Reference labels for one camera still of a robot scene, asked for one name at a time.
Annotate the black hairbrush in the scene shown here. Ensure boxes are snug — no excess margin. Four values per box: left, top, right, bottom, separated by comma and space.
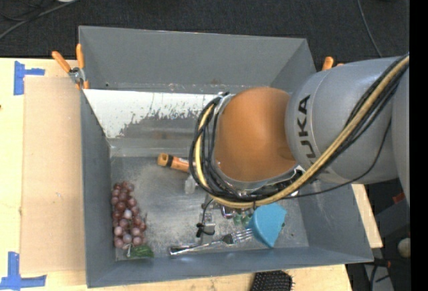
249, 270, 296, 291

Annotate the silver metal fork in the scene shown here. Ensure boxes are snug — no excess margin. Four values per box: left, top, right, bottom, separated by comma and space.
169, 228, 255, 256

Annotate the clear glass thing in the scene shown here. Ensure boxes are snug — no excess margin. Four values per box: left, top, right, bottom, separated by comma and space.
183, 174, 198, 195

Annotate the blue rounded block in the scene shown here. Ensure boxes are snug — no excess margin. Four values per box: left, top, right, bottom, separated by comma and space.
247, 202, 288, 249

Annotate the grey metal bin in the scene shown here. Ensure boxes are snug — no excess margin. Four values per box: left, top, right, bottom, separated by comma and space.
77, 25, 375, 289

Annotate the orange handled tool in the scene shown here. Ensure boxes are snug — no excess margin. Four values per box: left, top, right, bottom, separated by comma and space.
156, 153, 191, 173

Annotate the purple toy grape bunch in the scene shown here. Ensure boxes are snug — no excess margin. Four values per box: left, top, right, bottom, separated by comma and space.
110, 181, 155, 260

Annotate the brown cardboard board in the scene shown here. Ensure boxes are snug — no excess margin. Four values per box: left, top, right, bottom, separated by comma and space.
19, 75, 88, 286

